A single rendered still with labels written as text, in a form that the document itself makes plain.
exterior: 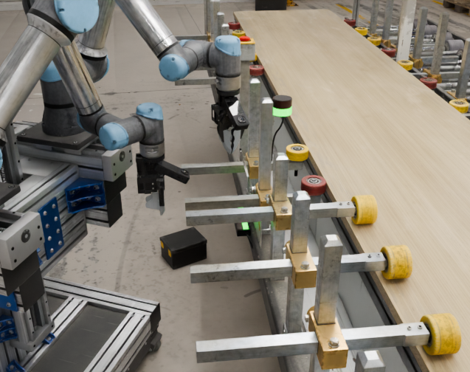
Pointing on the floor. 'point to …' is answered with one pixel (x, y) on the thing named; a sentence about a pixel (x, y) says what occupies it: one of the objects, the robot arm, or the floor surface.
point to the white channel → (406, 29)
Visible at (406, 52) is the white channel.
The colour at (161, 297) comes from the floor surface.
